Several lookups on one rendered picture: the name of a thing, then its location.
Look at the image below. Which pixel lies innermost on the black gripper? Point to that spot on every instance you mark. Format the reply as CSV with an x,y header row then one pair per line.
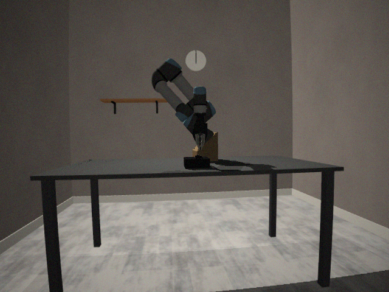
x,y
200,127

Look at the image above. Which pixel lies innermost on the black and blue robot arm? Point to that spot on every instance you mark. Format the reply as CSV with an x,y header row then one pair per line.
x,y
171,71

